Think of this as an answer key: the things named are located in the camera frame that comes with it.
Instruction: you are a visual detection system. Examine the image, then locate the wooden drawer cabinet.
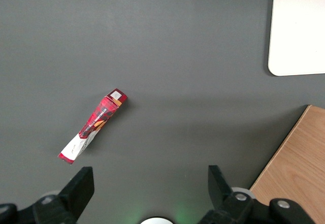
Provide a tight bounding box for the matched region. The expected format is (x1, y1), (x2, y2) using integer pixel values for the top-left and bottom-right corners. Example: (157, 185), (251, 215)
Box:
(249, 104), (325, 224)

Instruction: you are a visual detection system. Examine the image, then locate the white plastic tray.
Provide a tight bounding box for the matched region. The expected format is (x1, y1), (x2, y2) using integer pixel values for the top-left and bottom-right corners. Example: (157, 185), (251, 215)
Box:
(268, 0), (325, 77)

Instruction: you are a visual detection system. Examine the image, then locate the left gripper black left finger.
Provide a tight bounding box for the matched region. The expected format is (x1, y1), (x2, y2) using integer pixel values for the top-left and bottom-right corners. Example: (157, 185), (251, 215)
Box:
(31, 167), (95, 224)

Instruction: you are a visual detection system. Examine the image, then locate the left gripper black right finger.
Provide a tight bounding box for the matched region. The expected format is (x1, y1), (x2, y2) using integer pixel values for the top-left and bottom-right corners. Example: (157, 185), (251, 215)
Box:
(200, 165), (257, 224)

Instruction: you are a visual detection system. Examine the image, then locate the red cookie box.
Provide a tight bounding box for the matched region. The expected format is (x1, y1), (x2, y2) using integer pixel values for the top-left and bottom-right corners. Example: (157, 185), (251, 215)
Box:
(57, 88), (128, 166)

